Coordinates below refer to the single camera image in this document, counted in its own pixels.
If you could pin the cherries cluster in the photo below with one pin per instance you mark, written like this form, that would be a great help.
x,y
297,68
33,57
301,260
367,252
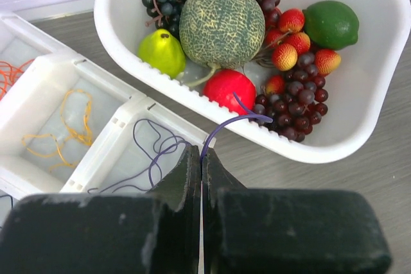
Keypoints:
x,y
290,50

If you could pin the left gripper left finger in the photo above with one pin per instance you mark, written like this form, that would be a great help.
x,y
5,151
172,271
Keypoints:
x,y
154,232

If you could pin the white compartment tray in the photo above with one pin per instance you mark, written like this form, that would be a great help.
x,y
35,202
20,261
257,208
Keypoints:
x,y
69,126

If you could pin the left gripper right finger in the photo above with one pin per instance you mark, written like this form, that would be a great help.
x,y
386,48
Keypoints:
x,y
255,230

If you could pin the dark grapes bunch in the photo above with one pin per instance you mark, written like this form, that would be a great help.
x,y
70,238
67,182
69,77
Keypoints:
x,y
164,14

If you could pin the green lime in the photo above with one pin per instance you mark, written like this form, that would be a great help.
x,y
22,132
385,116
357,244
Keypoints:
x,y
331,24

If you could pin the green melon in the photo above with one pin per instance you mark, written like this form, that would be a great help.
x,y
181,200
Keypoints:
x,y
221,33

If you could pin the red grapes bunch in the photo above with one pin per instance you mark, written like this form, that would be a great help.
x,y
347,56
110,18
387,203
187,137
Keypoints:
x,y
292,114

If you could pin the white fruit basket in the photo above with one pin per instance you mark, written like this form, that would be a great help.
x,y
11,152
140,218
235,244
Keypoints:
x,y
357,88

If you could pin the yellow pear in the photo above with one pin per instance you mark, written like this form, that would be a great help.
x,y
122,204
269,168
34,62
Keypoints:
x,y
164,52

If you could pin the red apple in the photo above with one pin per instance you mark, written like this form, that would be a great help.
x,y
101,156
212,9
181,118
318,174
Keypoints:
x,y
224,84

